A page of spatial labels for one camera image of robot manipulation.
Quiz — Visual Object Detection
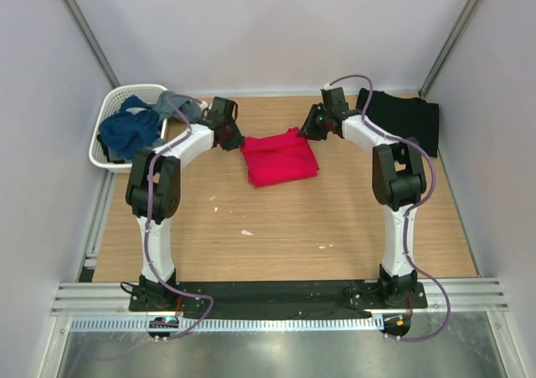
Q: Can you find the red t shirt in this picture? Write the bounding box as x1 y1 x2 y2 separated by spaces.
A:
240 127 319 188

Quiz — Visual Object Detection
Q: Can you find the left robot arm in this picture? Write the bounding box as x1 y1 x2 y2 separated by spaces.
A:
126 96 245 311

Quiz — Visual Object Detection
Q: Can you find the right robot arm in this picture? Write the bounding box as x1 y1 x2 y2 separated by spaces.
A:
298 85 426 308

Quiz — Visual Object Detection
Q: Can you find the grey blue t shirt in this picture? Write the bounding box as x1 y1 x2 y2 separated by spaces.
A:
133 91 209 161

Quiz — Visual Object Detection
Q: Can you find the folded black t shirt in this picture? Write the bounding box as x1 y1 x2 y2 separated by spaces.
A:
366 91 440 158

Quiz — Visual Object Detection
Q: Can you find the dark blue t shirt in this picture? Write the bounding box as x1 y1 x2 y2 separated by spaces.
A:
98 96 136 163

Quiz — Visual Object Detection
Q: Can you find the white plastic laundry basket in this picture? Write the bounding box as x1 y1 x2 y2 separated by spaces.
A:
89 84 167 173

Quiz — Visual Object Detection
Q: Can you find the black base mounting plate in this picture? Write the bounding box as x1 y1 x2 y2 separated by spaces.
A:
120 280 428 319

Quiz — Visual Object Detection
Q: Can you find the right aluminium corner post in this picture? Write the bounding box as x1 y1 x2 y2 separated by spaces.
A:
418 0 483 99

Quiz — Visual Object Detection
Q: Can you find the aluminium corner post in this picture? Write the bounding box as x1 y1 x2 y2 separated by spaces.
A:
61 0 120 88
418 0 483 99

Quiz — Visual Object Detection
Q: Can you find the left aluminium corner post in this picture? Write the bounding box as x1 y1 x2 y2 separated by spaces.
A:
61 0 120 88

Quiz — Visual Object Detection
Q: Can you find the slotted white cable duct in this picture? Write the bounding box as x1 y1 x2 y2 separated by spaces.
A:
70 314 384 333

